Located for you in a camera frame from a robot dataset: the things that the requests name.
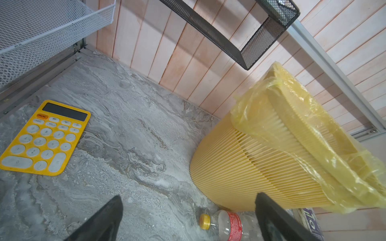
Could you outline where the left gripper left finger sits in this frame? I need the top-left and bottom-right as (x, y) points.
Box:
(65, 195), (123, 241)

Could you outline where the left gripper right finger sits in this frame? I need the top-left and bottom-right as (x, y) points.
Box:
(255, 192), (317, 241)

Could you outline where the red label bottle yellow cap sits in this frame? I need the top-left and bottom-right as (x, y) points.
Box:
(199, 210), (263, 241)

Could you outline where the yellow slatted waste bin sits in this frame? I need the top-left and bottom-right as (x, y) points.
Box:
(189, 61), (386, 212)

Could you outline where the yellow plastic bin liner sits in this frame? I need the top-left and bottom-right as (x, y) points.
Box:
(230, 62), (386, 213)

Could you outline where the yellow calculator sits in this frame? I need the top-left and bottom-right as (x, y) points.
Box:
(1, 100), (91, 176)

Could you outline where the white wire mesh shelf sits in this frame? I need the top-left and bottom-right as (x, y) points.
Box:
(1, 1), (116, 91)

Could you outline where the black wire mesh basket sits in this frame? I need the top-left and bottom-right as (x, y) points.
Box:
(163, 1), (300, 70)

